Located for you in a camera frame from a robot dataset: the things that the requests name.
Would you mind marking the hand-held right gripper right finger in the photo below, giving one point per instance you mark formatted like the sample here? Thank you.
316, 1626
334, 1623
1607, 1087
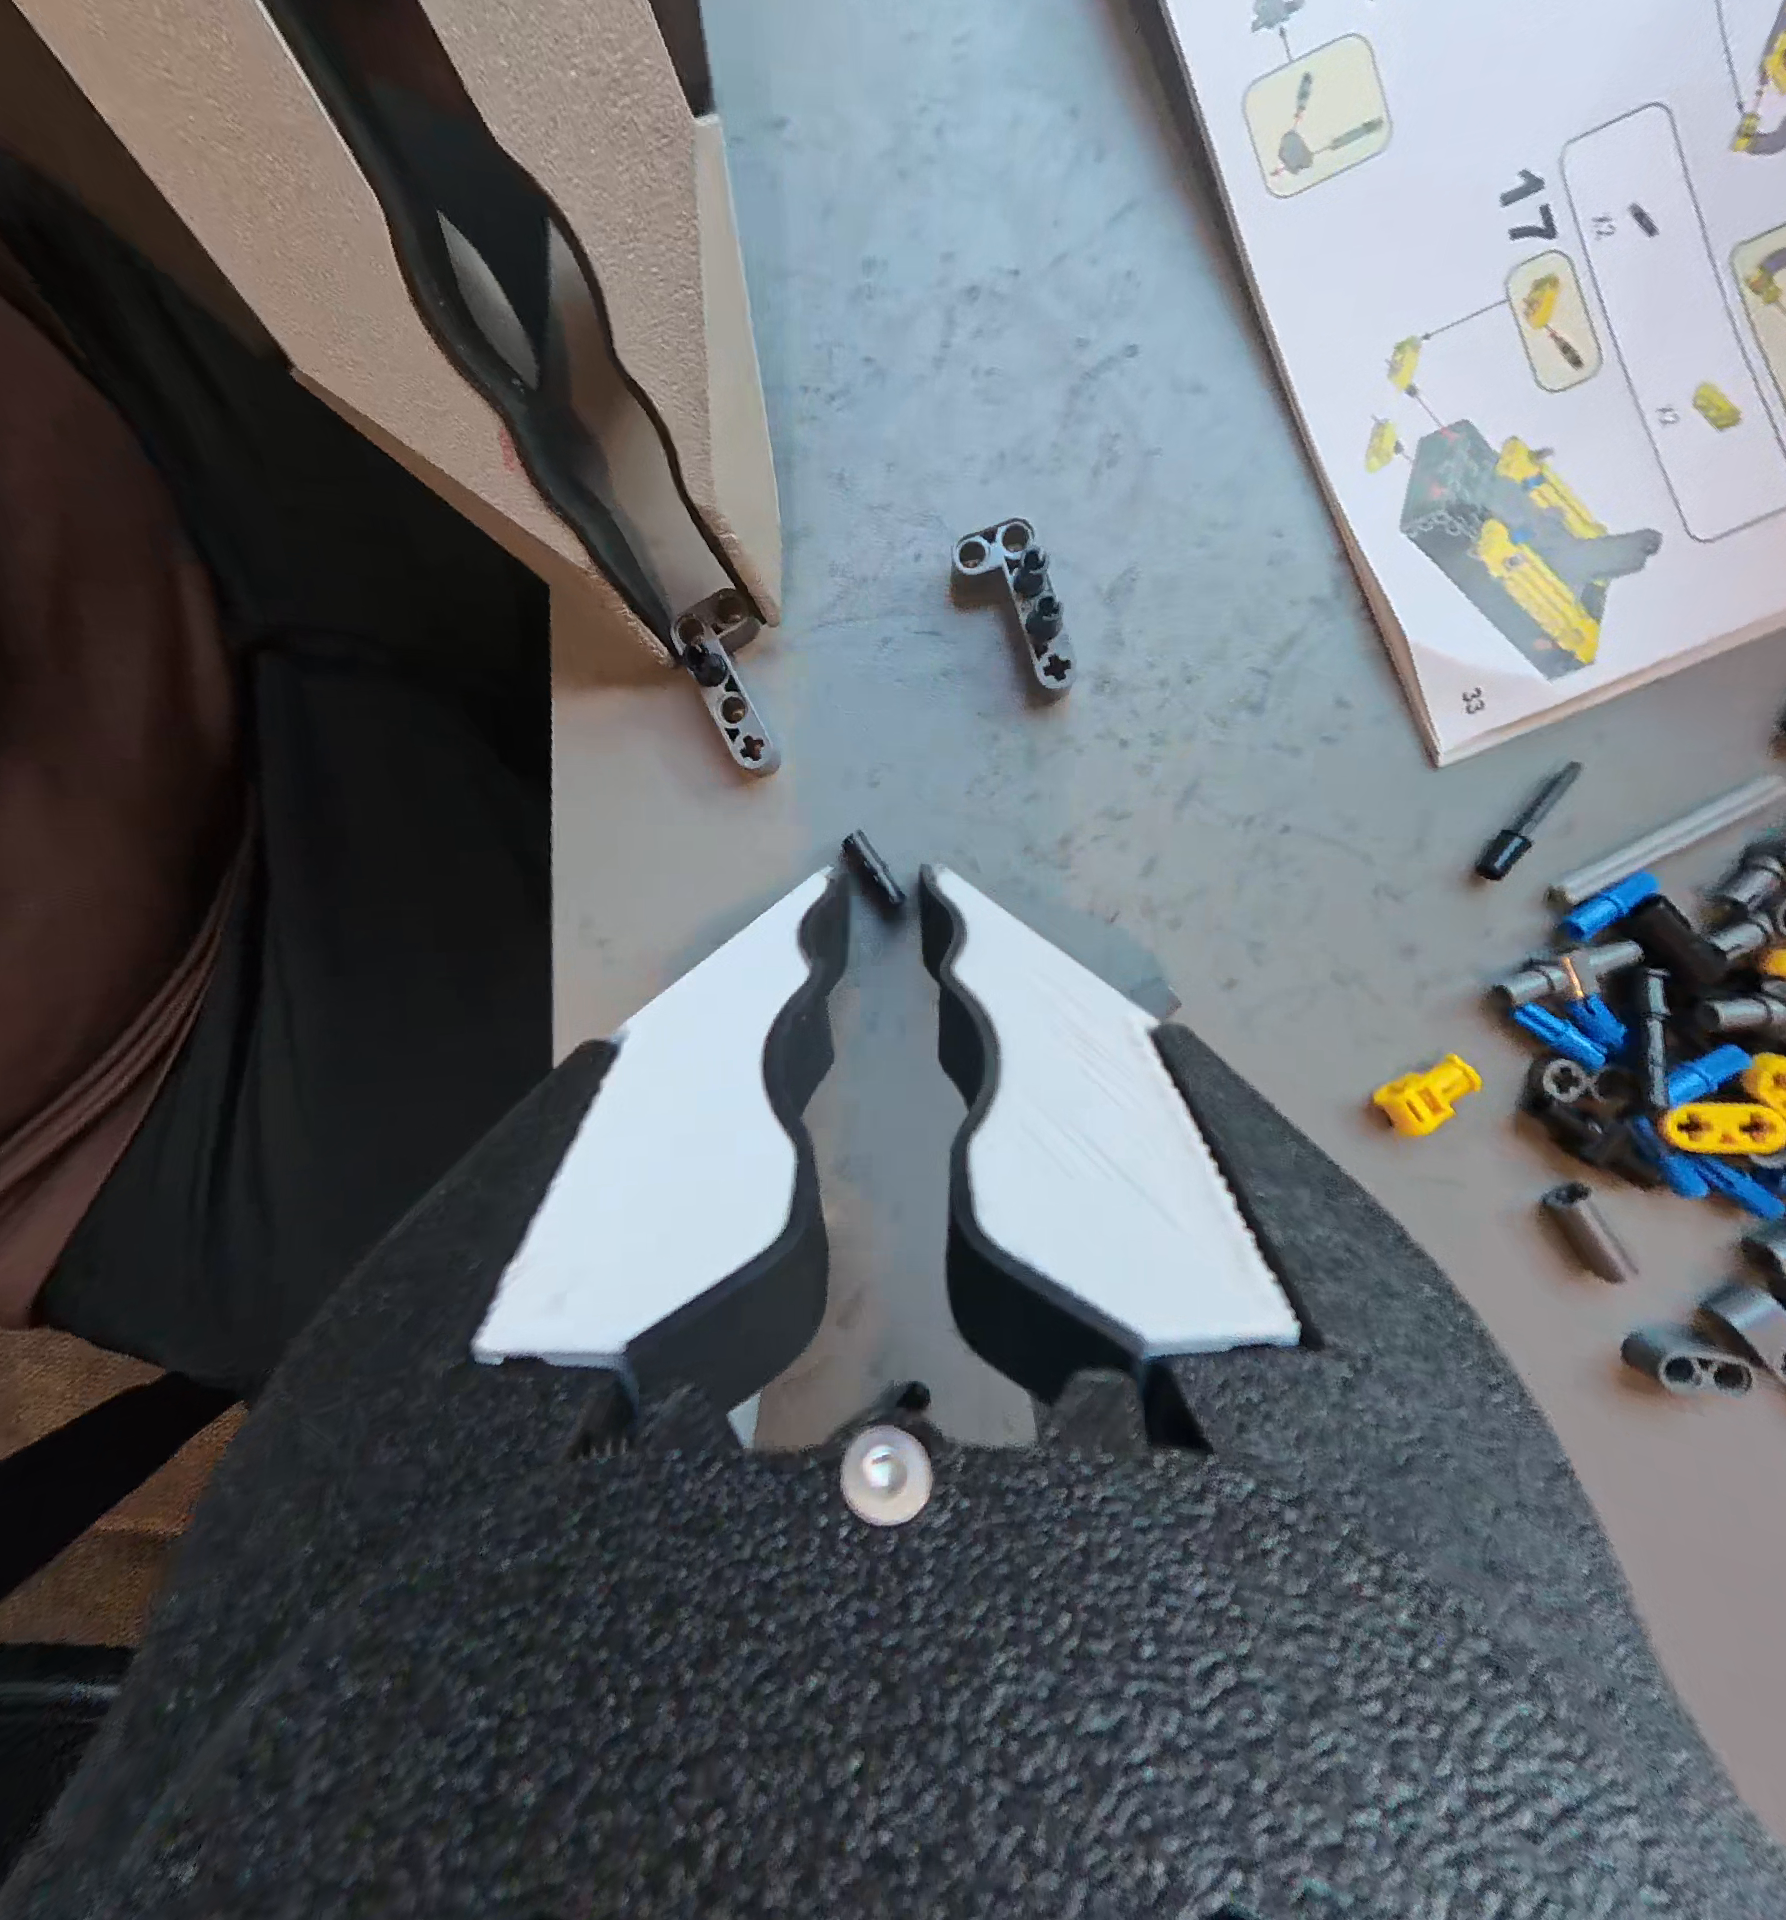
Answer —
1119, 1186

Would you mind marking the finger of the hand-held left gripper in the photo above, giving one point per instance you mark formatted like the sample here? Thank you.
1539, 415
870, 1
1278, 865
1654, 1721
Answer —
639, 179
264, 195

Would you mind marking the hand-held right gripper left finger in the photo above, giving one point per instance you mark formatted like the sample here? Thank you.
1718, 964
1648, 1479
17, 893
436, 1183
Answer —
653, 1186

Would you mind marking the small black pin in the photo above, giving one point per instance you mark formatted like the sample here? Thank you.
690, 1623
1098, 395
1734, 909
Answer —
875, 870

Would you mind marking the dark grey L-shaped beam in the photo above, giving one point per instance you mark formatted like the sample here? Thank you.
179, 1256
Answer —
735, 713
1035, 630

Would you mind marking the grey desk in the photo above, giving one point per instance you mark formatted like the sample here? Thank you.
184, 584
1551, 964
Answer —
1133, 451

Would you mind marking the small yellow connector piece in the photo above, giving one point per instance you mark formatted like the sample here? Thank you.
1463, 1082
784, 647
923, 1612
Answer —
1426, 1097

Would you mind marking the person's legs in black pants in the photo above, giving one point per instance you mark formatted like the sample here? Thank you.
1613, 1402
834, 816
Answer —
384, 899

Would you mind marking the black axle pin with stop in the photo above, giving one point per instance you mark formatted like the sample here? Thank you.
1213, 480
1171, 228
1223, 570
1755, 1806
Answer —
1516, 831

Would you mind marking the person's brown sweater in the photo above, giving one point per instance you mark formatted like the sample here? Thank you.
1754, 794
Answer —
68, 749

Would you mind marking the pile of mixed small pieces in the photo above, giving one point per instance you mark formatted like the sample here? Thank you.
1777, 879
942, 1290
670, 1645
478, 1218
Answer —
1718, 1081

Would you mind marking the open instruction booklet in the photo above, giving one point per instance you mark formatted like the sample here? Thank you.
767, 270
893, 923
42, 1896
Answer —
1508, 300

